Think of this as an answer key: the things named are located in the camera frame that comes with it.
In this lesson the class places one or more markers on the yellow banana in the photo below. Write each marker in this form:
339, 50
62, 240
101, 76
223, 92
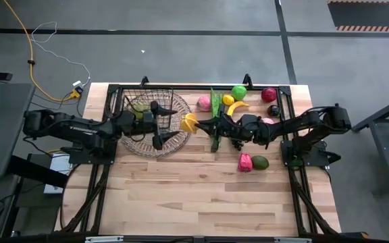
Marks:
236, 106

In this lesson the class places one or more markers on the small pink peach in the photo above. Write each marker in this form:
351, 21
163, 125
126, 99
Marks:
268, 120

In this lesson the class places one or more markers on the green pear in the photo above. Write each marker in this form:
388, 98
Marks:
140, 109

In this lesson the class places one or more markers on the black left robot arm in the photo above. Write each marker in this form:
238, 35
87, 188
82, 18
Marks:
63, 126

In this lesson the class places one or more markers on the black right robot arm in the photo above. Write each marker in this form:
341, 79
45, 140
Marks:
302, 123

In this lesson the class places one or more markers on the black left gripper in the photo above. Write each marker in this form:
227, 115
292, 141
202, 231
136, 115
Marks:
145, 126

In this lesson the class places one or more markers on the red bell pepper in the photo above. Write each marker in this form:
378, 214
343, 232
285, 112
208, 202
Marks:
245, 163

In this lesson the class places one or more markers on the dark red round fruit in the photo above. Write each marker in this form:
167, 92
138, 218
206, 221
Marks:
268, 94

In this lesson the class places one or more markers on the small white adapter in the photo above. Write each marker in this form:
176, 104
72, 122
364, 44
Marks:
77, 83

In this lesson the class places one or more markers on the round woven placemat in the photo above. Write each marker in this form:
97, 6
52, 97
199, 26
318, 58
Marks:
137, 148

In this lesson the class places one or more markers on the yellow power plug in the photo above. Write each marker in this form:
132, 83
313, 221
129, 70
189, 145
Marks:
75, 92

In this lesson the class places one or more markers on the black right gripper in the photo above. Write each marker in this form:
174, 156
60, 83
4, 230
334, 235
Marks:
230, 131

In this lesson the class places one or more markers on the black mat with hazard stripes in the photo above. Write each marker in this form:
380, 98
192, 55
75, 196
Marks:
370, 15

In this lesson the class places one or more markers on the grey desk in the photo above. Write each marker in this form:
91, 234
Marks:
2, 131

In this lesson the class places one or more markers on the black aluminium table frame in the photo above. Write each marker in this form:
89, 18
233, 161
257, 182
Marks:
198, 87

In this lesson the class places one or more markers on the dark grey table frame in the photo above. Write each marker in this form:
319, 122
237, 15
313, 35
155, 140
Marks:
383, 148

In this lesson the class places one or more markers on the yellow lemon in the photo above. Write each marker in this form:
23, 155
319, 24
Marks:
228, 100

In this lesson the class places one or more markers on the long green leafy vegetable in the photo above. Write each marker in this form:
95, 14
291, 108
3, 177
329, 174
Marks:
216, 101

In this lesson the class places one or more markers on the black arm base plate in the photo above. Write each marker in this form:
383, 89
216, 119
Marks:
316, 158
90, 158

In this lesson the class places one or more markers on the silver metal bracket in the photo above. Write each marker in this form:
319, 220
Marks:
292, 240
103, 239

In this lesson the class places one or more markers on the white box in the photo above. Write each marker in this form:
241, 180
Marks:
59, 165

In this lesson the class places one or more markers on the dark green avocado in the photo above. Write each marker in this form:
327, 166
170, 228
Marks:
260, 163

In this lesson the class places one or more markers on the green apple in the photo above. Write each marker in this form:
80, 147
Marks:
239, 92

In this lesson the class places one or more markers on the pink peach with green leaf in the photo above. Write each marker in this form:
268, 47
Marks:
203, 103

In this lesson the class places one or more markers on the dark purple grape bunch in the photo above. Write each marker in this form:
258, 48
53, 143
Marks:
237, 146

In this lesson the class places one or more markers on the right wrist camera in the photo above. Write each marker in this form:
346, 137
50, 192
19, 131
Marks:
250, 121

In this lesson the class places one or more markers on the black plum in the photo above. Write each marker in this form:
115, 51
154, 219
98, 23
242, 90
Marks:
273, 110

